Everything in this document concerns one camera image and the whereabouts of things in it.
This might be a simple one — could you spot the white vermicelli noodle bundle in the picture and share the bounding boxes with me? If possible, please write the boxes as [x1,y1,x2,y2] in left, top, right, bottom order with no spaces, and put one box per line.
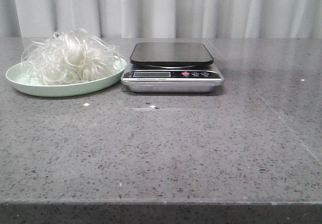
[21,28,121,86]

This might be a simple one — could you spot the black silver kitchen scale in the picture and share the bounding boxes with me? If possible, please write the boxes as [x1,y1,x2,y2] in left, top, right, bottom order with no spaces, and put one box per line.
[121,42,224,93]

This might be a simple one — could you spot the light green plastic plate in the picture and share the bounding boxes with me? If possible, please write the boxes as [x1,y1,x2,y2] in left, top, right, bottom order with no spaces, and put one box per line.
[6,58,127,97]

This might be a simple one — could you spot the white pleated curtain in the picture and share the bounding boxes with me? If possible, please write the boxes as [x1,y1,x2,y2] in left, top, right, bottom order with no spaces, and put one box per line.
[1,0,321,38]

